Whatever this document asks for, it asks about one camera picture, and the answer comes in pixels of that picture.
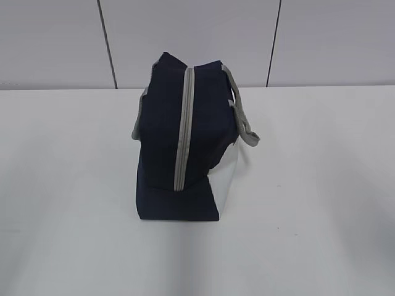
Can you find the navy blue lunch bag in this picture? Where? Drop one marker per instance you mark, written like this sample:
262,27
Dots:
189,123

